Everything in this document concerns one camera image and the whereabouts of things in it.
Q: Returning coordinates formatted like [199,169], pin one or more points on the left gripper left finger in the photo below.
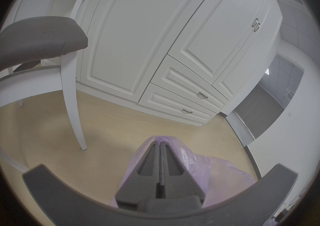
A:
[140,185]

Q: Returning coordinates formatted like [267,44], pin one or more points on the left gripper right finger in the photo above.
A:
[182,185]

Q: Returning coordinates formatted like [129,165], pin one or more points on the purple plastic bag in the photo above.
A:
[220,177]

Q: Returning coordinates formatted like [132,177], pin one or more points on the grey curtain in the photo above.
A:
[260,112]

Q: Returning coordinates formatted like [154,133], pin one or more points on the white wardrobe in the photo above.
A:
[140,32]

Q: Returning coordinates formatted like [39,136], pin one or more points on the white chair with grey seat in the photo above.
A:
[37,39]

